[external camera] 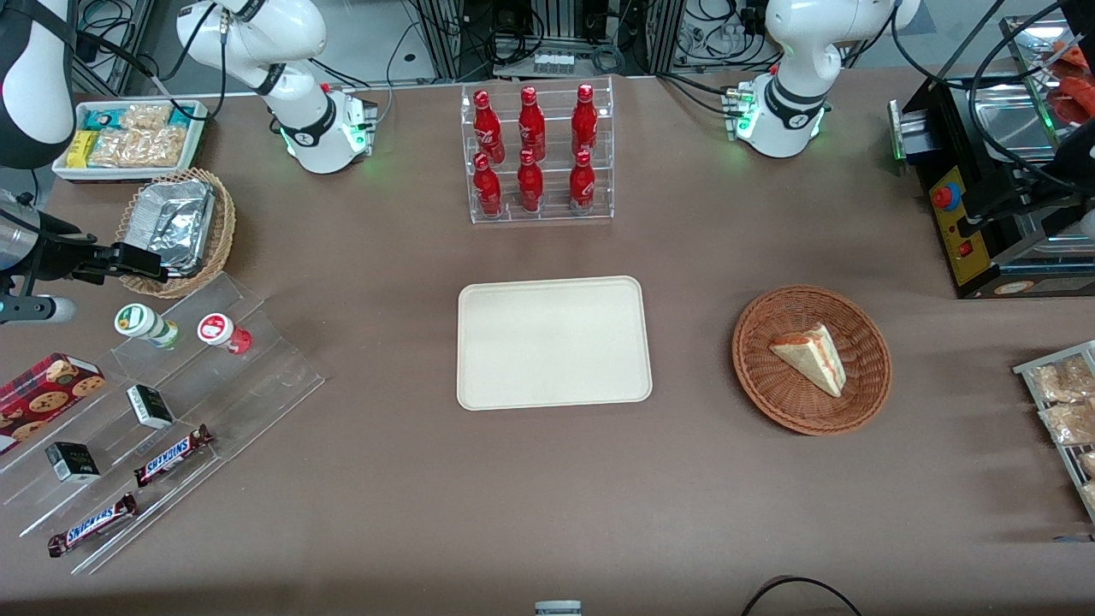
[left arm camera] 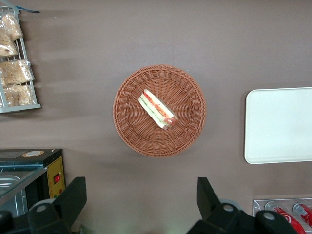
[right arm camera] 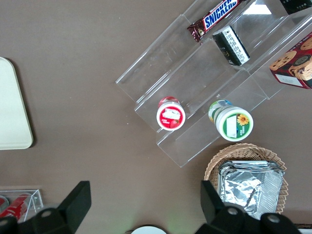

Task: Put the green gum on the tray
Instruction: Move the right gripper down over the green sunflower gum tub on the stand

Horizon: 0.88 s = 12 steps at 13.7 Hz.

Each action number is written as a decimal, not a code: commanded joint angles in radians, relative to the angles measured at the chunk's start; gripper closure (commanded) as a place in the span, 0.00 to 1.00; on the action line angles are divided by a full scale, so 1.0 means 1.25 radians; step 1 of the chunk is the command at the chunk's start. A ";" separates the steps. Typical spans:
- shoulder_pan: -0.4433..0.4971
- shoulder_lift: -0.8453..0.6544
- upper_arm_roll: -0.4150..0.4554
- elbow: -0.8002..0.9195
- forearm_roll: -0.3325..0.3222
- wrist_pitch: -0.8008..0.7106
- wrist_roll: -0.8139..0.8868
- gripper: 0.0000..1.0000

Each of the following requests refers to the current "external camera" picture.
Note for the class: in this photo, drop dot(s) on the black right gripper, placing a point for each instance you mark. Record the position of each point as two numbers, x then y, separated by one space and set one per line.
58 254

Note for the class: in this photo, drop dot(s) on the green lid yogurt cup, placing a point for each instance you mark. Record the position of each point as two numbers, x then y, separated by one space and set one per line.
141 323

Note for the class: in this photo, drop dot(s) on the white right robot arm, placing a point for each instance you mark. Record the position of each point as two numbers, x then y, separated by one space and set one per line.
321 141

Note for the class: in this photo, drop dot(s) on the beige plastic tray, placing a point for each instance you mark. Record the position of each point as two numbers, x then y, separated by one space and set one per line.
554 342

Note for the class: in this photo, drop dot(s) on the oval light wicker basket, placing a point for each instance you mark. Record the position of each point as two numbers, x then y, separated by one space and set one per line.
224 231

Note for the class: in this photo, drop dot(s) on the clear bag of crackers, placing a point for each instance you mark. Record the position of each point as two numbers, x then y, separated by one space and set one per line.
141 145

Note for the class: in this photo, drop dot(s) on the white snack bin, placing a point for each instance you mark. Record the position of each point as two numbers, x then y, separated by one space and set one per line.
64 171

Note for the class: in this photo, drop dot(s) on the yellow snack packet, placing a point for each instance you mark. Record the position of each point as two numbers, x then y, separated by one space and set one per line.
82 149

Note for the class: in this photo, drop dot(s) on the small black box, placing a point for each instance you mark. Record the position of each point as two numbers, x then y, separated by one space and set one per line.
73 462
150 407

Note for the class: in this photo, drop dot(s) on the teal snack packet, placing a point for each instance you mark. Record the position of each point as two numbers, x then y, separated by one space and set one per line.
104 119

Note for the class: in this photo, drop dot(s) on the clear acrylic stepped stand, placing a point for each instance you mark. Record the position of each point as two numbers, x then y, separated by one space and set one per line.
257 376

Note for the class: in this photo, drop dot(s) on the red cookie box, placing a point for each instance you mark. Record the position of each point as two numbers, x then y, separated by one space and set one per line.
43 398

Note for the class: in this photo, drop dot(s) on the snickers bar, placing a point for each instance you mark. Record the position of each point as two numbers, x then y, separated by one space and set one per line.
92 524
171 456

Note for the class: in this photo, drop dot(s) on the red cola bottle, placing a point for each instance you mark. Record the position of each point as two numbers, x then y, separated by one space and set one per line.
531 122
582 184
584 120
487 124
487 188
529 184

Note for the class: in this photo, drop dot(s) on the clear acrylic bottle rack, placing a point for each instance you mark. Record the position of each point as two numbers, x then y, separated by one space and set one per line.
552 214

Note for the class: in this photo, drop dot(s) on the white power strip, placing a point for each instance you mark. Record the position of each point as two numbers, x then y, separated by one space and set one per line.
553 62

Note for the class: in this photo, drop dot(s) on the small grey device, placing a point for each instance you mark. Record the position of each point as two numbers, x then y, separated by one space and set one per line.
558 608

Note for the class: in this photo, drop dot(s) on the round brown wicker basket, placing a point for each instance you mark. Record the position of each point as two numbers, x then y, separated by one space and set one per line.
770 385

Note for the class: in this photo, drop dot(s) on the triangular wrapped sandwich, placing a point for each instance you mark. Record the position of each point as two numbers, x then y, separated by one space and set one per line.
813 358

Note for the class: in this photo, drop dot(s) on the red emergency stop button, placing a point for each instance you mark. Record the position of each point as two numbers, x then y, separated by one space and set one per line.
945 197

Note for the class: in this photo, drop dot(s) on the black machine with yellow panel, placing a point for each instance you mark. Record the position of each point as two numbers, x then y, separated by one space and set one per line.
984 248

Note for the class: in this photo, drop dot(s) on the stainless steel pan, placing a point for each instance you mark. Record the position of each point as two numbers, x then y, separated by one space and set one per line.
1009 120

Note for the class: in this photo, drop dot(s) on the clear bag of pastries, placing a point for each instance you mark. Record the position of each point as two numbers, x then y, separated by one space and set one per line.
1061 381
1069 423

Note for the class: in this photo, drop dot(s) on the red packaged food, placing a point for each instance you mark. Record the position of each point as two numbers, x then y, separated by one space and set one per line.
1074 94

